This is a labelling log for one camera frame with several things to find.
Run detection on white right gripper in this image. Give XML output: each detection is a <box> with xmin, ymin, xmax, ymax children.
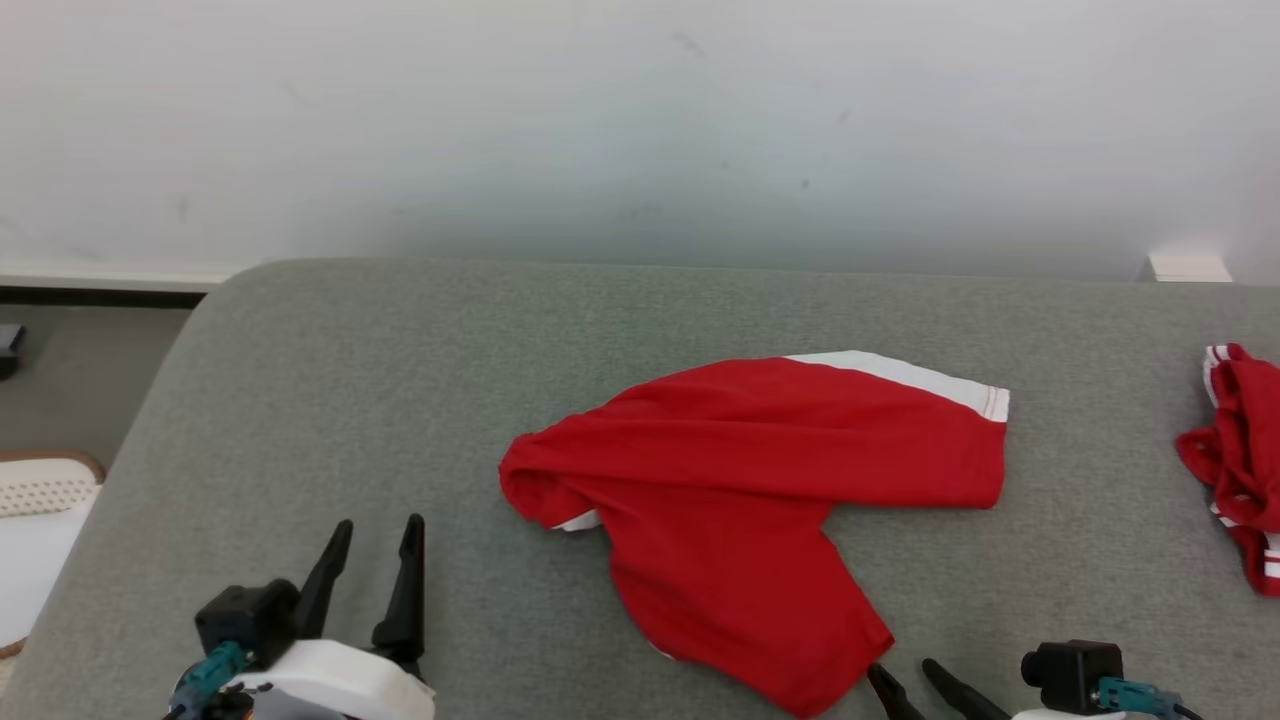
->
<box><xmin>865</xmin><ymin>657</ymin><xmax>1131</xmax><ymax>720</ymax></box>

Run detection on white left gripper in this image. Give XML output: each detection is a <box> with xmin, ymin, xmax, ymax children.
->
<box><xmin>230</xmin><ymin>513</ymin><xmax>437</xmax><ymax>720</ymax></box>

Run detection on red shorts with white stripe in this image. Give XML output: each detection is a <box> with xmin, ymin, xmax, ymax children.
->
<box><xmin>498</xmin><ymin>350</ymin><xmax>1011</xmax><ymax>720</ymax></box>

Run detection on red basketball jersey with number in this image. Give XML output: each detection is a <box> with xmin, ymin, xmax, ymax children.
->
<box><xmin>1175</xmin><ymin>343</ymin><xmax>1280</xmax><ymax>599</ymax></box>

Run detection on white laundry basket brown rim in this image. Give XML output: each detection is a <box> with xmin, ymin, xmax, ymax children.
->
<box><xmin>0</xmin><ymin>450</ymin><xmax>107</xmax><ymax>661</ymax></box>

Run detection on dark baseboard strip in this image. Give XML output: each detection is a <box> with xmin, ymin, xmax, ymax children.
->
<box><xmin>0</xmin><ymin>286</ymin><xmax>207</xmax><ymax>309</ymax></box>

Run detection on white wall trunking box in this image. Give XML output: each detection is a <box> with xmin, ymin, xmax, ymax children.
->
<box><xmin>0</xmin><ymin>264</ymin><xmax>233</xmax><ymax>292</ymax></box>

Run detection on small white wall block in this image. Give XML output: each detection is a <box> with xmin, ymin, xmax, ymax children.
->
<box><xmin>1147</xmin><ymin>249</ymin><xmax>1234</xmax><ymax>285</ymax></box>

